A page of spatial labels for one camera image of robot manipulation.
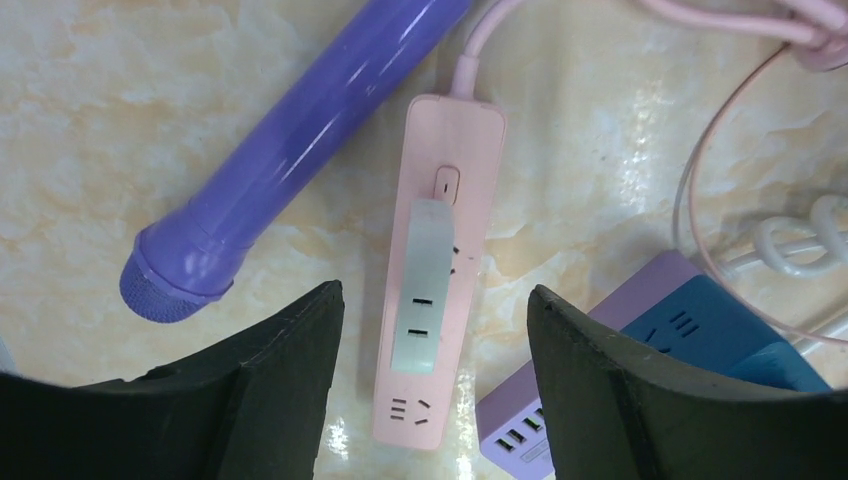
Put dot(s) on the purple microphone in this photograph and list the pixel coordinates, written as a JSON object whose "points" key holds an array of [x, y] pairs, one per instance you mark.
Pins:
{"points": [[189, 258]]}

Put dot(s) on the blue cube socket adapter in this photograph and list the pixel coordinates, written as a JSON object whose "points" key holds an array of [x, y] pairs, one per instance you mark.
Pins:
{"points": [[702, 325]]}

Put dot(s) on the pink power strip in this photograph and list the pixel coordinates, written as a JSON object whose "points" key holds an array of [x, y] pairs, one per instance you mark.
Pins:
{"points": [[446, 187]]}

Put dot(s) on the purple power strip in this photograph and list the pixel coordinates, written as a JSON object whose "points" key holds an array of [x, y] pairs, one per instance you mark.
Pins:
{"points": [[510, 420]]}

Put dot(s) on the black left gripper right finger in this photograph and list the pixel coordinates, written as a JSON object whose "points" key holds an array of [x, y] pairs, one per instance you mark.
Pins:
{"points": [[615, 408]]}

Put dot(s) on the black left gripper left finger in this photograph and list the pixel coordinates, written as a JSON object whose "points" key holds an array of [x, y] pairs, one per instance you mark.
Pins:
{"points": [[251, 406]]}

